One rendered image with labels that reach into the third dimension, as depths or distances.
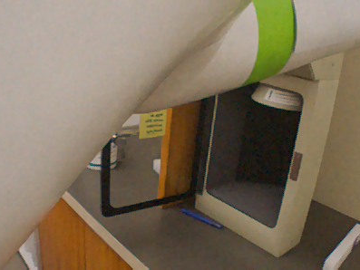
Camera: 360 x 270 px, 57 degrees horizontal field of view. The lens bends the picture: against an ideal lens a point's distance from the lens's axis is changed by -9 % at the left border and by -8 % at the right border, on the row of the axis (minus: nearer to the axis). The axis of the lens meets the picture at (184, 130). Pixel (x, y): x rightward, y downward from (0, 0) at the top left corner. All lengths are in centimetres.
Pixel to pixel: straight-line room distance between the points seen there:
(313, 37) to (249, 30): 8
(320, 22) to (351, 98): 91
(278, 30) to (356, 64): 94
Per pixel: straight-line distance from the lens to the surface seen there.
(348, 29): 39
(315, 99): 81
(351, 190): 129
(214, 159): 104
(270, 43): 30
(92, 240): 116
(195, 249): 94
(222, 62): 27
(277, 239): 95
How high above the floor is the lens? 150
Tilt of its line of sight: 18 degrees down
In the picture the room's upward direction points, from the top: 6 degrees clockwise
